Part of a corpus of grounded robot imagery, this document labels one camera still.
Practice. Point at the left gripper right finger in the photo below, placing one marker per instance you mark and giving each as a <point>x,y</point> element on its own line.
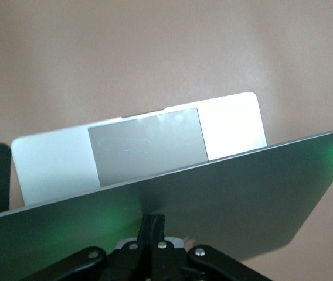
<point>178,266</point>

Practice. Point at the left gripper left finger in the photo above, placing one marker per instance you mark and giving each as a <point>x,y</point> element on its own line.
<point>116,263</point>

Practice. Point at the silver laptop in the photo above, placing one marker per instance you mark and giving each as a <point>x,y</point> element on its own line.
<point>213,205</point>

